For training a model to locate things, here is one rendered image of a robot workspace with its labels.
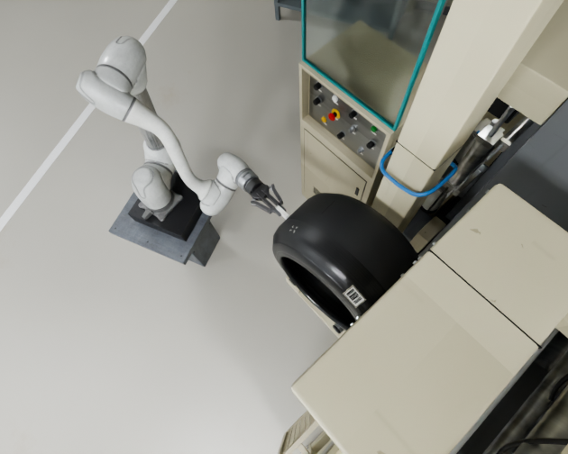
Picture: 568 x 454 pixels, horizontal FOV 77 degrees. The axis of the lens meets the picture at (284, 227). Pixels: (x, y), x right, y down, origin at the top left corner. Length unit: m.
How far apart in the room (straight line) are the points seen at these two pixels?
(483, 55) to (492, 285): 0.42
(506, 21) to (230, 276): 2.24
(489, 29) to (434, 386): 0.61
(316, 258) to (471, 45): 0.66
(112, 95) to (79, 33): 3.19
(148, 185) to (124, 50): 0.62
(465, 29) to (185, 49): 3.40
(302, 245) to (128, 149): 2.47
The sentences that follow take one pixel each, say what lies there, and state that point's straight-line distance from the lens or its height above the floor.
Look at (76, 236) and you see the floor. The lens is 3.18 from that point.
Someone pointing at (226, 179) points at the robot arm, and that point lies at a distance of 1.55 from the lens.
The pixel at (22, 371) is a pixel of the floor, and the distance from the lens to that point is 3.12.
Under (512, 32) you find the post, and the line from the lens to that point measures 0.73.
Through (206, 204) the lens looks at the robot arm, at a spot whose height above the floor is 1.09.
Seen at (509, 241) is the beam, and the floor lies 1.78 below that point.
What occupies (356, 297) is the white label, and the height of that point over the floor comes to 1.41.
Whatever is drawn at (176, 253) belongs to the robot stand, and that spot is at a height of 0.65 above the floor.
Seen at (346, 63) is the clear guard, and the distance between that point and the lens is 1.56.
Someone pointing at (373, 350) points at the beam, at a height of 1.78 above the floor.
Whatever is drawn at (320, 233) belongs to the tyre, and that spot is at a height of 1.44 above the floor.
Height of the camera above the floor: 2.47
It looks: 67 degrees down
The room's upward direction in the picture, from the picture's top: 8 degrees counter-clockwise
